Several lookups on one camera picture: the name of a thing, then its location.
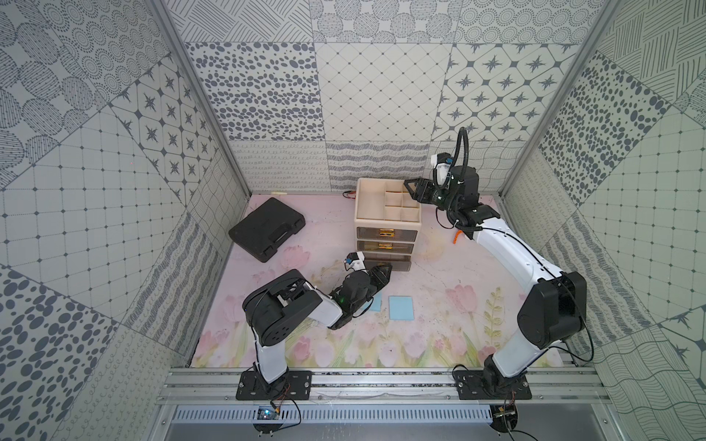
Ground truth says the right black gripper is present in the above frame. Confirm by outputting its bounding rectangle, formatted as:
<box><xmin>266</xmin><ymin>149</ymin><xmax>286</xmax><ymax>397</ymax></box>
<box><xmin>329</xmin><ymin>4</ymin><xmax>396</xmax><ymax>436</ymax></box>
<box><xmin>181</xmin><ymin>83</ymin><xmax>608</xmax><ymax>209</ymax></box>
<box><xmin>403</xmin><ymin>177</ymin><xmax>460</xmax><ymax>215</ymax></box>

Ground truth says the blue sticky pad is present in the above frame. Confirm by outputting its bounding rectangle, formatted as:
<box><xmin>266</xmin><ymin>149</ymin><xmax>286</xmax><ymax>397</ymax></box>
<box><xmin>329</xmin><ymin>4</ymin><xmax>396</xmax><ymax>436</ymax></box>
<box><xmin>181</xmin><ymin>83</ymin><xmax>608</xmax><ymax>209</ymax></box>
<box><xmin>389</xmin><ymin>296</ymin><xmax>415</xmax><ymax>322</ymax></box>
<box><xmin>370</xmin><ymin>293</ymin><xmax>382</xmax><ymax>312</ymax></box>

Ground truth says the beige desktop drawer organizer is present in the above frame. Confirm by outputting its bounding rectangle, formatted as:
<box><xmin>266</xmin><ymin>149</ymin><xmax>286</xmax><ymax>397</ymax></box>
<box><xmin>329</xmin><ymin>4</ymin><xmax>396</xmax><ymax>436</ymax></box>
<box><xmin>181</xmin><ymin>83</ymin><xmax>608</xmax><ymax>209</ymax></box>
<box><xmin>354</xmin><ymin>178</ymin><xmax>422</xmax><ymax>262</ymax></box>

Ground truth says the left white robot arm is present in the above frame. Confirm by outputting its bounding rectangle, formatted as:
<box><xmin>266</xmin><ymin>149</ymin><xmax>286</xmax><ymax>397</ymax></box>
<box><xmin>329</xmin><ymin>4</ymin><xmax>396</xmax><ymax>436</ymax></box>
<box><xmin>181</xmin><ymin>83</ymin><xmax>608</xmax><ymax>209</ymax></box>
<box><xmin>243</xmin><ymin>258</ymin><xmax>393</xmax><ymax>386</ymax></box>

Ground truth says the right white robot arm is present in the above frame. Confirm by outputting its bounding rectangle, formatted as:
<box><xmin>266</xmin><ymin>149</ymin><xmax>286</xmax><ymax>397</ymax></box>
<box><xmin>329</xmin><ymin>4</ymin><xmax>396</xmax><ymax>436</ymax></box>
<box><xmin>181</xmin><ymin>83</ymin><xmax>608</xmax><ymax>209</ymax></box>
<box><xmin>404</xmin><ymin>166</ymin><xmax>588</xmax><ymax>395</ymax></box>

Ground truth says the black plastic tool case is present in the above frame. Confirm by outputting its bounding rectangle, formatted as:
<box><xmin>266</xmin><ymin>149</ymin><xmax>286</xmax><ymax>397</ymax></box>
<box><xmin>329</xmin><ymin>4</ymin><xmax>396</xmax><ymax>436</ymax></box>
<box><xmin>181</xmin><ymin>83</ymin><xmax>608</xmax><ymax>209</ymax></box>
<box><xmin>228</xmin><ymin>198</ymin><xmax>306</xmax><ymax>263</ymax></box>

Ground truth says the green circuit board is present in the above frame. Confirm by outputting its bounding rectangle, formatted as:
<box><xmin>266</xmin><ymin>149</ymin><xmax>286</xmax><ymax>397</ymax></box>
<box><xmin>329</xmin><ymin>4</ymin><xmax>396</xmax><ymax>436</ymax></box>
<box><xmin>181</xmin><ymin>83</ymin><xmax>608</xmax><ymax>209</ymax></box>
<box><xmin>256</xmin><ymin>406</ymin><xmax>281</xmax><ymax>424</ymax></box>

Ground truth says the black round connector box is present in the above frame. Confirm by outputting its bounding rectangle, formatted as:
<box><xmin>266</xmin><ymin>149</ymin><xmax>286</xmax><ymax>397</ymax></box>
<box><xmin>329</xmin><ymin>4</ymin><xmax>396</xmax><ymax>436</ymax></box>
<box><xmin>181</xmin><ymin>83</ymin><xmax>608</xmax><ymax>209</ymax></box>
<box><xmin>490</xmin><ymin>404</ymin><xmax>518</xmax><ymax>434</ymax></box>

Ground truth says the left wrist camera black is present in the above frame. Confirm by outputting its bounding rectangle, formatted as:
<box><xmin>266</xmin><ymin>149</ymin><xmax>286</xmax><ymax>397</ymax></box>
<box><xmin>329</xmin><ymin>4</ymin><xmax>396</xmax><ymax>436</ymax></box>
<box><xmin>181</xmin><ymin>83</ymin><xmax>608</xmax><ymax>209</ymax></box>
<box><xmin>344</xmin><ymin>252</ymin><xmax>366</xmax><ymax>271</ymax></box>

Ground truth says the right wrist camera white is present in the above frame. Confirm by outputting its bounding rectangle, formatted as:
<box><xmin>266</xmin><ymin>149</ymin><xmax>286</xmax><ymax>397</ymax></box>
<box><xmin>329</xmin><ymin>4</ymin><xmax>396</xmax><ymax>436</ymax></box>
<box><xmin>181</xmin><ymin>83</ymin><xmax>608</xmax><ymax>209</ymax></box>
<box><xmin>430</xmin><ymin>153</ymin><xmax>454</xmax><ymax>187</ymax></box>

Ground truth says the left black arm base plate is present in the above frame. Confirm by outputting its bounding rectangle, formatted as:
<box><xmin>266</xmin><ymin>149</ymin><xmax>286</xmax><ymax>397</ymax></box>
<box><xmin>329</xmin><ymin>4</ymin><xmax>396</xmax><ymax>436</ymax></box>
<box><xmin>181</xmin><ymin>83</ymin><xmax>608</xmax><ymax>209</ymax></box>
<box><xmin>235</xmin><ymin>369</ymin><xmax>313</xmax><ymax>401</ymax></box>

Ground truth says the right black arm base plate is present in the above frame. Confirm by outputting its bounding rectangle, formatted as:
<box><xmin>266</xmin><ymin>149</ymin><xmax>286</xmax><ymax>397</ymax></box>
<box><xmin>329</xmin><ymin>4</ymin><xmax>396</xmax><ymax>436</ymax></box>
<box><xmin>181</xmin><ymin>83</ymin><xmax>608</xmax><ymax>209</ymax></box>
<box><xmin>452</xmin><ymin>366</ymin><xmax>532</xmax><ymax>402</ymax></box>

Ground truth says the aluminium mounting rail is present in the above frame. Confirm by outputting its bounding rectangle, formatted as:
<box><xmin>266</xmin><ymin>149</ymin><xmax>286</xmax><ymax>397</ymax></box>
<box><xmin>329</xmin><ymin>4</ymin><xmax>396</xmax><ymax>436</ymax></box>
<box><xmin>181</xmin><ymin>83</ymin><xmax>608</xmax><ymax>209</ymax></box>
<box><xmin>156</xmin><ymin>367</ymin><xmax>610</xmax><ymax>404</ymax></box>

